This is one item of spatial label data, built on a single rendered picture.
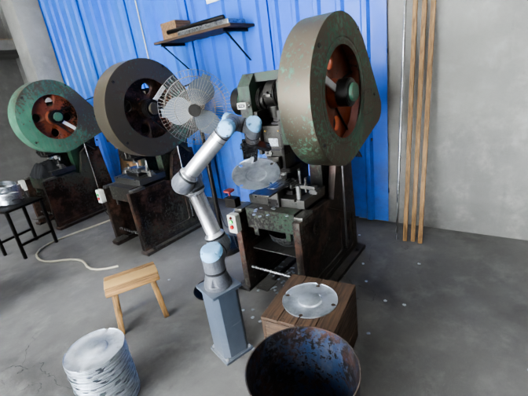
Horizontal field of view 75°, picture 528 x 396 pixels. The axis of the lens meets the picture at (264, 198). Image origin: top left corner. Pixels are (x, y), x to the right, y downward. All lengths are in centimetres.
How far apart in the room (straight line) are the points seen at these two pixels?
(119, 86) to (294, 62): 170
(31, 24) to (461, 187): 631
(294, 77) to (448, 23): 160
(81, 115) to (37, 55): 217
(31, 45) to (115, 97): 389
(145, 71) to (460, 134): 260
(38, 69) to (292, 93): 549
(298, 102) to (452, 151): 175
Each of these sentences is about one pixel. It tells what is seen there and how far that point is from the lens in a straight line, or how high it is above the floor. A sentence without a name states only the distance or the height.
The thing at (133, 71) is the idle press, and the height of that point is 164.
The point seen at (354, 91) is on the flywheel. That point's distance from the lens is 201.
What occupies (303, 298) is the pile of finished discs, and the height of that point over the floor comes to 36.
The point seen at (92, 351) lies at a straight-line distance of 205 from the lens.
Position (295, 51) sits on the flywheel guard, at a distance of 179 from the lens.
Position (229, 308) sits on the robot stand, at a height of 33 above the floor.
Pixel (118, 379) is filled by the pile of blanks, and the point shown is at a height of 18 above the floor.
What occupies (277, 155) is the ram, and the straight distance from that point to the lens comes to 225.
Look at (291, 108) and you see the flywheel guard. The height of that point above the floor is 132.
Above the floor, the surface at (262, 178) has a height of 90.
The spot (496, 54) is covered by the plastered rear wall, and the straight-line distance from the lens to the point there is 304.
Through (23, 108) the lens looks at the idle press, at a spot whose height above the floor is 148.
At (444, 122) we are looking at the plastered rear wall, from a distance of 312.
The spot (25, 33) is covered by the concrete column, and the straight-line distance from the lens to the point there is 684.
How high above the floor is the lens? 150
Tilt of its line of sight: 20 degrees down
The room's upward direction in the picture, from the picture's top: 8 degrees counter-clockwise
